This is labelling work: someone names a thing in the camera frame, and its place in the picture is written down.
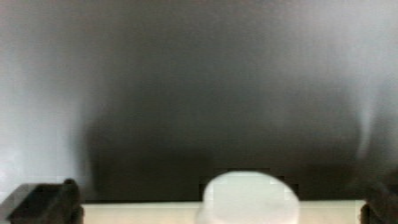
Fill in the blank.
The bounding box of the gripper left finger with black tip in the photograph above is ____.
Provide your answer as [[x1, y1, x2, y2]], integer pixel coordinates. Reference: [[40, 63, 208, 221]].
[[6, 179, 84, 224]]

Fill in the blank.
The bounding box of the gripper right finger with black tip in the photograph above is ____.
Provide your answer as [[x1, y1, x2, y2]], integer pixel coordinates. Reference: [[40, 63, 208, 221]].
[[361, 183, 398, 224]]

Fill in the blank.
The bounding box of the white cabinet body box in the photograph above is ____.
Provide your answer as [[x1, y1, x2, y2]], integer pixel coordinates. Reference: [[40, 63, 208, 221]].
[[0, 0, 398, 224]]

